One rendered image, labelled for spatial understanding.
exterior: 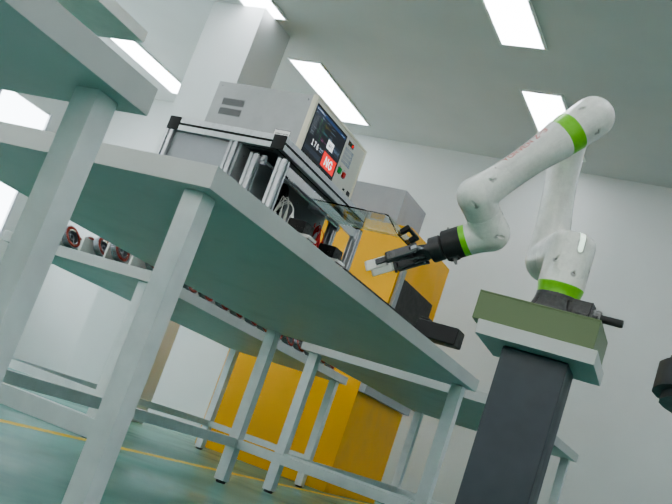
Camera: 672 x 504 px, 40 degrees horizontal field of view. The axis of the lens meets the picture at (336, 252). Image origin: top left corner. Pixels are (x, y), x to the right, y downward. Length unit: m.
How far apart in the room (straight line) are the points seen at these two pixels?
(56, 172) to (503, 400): 1.45
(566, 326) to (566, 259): 0.22
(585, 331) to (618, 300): 5.64
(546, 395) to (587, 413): 5.43
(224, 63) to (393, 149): 2.43
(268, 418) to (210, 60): 2.80
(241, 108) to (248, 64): 4.21
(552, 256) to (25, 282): 1.59
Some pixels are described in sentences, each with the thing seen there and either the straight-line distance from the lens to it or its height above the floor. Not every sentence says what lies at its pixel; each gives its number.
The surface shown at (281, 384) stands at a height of 0.60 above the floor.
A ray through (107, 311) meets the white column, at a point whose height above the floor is 0.69.
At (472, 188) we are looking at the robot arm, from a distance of 2.55.
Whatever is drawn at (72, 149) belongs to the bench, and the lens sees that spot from 1.48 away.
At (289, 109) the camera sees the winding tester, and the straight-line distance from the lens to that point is 2.98.
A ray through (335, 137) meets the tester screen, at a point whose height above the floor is 1.26.
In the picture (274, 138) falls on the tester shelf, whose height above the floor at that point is 1.10.
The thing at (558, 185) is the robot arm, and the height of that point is 1.24.
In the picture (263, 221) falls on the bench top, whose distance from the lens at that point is 2.04.
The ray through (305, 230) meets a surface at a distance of 2.84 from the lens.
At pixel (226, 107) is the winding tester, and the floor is 1.23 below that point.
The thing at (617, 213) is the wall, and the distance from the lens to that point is 8.36.
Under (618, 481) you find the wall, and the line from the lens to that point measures 7.84.
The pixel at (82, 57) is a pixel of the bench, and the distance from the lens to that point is 1.41.
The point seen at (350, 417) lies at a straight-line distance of 6.45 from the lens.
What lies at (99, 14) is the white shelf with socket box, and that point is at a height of 1.17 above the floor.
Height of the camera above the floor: 0.30
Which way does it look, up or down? 11 degrees up
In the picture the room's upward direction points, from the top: 19 degrees clockwise
